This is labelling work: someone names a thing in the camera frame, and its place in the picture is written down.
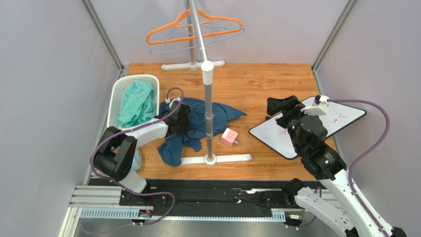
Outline dark blue t shirt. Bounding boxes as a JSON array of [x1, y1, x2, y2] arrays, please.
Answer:
[[157, 97, 247, 167]]

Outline orange plastic hanger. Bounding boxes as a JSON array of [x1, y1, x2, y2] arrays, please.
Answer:
[[145, 8, 244, 46]]

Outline light blue wire hanger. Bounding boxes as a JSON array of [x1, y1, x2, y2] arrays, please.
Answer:
[[145, 0, 245, 55]]

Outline teal t shirt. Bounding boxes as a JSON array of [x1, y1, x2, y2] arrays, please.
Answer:
[[117, 81, 157, 128]]

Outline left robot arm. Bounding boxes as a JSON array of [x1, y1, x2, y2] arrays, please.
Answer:
[[90, 99, 191, 195]]

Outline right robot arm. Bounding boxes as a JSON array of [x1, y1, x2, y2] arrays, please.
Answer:
[[266, 95, 406, 237]]

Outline white dry erase board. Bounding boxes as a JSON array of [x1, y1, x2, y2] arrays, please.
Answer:
[[249, 97, 367, 160]]

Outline pink power adapter cube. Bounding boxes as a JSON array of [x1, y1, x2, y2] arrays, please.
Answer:
[[221, 128, 239, 148]]

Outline silver clothes rack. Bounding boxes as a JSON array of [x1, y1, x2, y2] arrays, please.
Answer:
[[162, 0, 252, 167]]

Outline light blue headphones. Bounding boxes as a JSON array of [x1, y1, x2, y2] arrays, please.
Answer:
[[131, 149, 142, 171]]

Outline white perforated plastic basket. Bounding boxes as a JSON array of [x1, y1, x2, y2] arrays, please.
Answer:
[[107, 75, 160, 129]]

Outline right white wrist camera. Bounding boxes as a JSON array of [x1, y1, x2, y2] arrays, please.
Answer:
[[300, 95, 330, 116]]

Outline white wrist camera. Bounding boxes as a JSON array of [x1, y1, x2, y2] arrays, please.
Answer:
[[166, 97, 181, 109], [300, 95, 330, 116]]

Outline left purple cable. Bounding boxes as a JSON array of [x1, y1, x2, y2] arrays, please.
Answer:
[[89, 86, 185, 228]]

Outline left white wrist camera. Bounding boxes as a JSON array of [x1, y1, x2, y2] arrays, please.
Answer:
[[166, 97, 181, 109]]

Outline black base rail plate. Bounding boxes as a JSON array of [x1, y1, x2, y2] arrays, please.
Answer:
[[119, 179, 330, 218]]

